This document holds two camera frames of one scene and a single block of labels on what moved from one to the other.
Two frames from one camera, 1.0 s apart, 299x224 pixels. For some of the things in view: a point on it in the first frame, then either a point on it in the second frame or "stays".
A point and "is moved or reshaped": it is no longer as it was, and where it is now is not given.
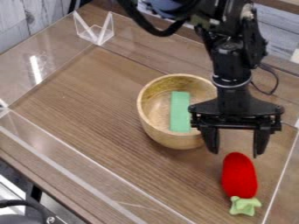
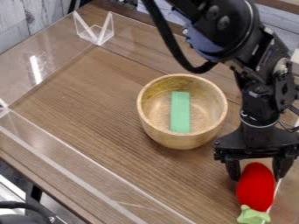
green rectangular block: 180,119 stays
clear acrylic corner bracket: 95,33 stays
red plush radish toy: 239,183 is moved or reshaped
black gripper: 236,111 to 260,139
